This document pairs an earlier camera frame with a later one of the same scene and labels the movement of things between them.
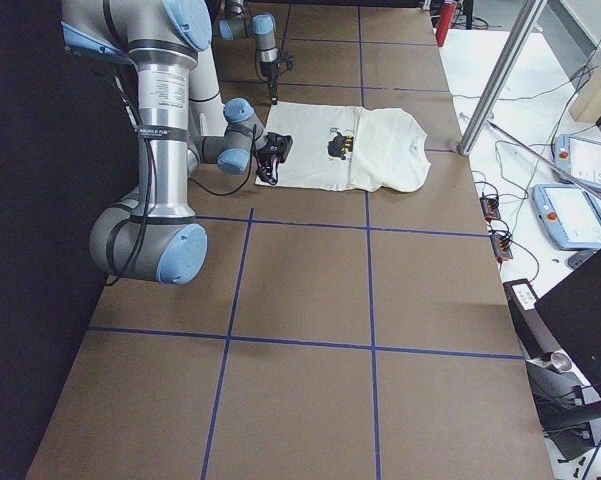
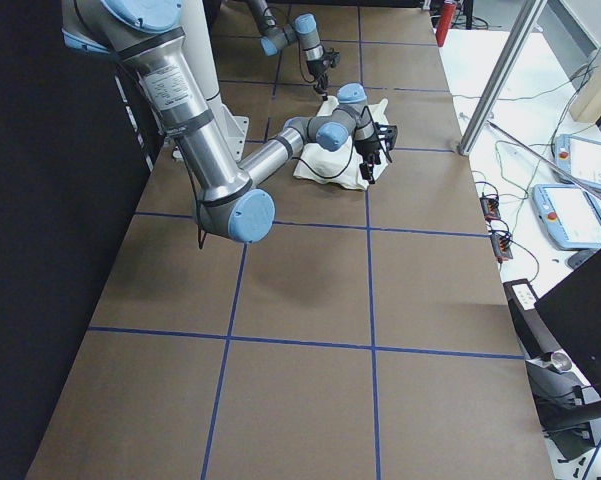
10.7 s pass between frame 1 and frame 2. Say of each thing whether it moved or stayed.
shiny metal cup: stayed
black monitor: stayed
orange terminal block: stayed
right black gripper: moved
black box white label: stayed
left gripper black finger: moved
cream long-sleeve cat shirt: moved
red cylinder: stayed
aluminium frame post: stayed
